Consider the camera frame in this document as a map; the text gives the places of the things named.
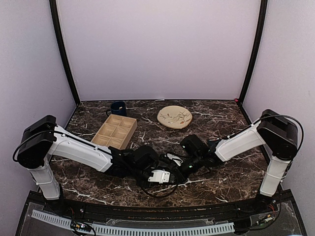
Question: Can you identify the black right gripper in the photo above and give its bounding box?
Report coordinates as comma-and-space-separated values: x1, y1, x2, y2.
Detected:
170, 154, 203, 184

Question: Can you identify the wooden compartment box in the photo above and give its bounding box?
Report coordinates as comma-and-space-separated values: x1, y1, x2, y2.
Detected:
92, 115, 137, 150

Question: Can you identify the dark green sock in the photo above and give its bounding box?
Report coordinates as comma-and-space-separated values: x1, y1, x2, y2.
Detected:
207, 139, 221, 150

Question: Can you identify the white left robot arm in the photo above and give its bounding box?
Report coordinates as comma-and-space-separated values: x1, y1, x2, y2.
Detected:
12, 115, 179, 214

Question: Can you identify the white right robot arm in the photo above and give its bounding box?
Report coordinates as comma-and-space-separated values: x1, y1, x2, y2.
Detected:
173, 109, 304, 213

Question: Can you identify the bird pattern ceramic plate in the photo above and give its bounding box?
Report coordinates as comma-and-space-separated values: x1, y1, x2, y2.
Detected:
157, 105, 193, 129

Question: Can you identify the blue enamel mug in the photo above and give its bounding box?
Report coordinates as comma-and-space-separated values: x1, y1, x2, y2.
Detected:
106, 101, 127, 117

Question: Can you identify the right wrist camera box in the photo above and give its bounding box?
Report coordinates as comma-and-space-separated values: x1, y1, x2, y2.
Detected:
166, 153, 183, 166

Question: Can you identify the white slotted cable duct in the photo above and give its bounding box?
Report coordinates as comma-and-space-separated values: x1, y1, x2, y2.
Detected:
31, 210, 235, 236

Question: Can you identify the black right corner frame post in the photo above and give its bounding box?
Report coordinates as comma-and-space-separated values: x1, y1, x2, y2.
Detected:
237, 0, 268, 107

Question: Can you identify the black corner frame post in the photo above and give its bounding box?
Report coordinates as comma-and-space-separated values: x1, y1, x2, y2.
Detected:
237, 0, 268, 107
49, 0, 81, 106

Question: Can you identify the black left corner frame post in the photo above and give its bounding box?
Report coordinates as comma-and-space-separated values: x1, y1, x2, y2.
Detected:
49, 0, 81, 106

